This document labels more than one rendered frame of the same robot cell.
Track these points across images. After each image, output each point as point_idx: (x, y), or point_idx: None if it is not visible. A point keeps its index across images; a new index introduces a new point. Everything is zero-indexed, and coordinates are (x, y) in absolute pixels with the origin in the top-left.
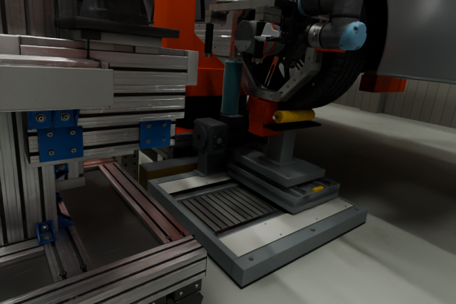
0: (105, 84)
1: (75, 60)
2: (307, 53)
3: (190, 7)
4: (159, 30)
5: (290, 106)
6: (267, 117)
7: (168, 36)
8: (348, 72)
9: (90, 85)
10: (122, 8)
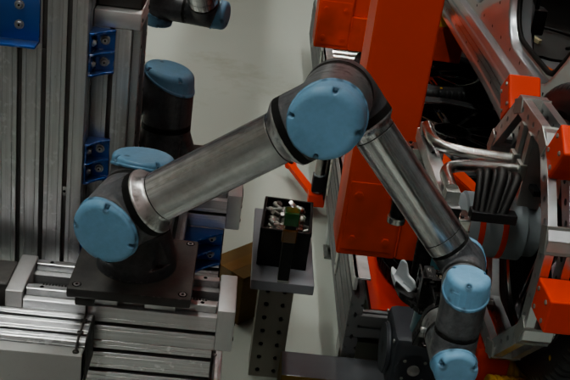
0: (72, 369)
1: (59, 330)
2: (524, 304)
3: (411, 98)
4: (161, 300)
5: (524, 372)
6: (478, 375)
7: (174, 306)
8: None
9: (58, 368)
10: (127, 267)
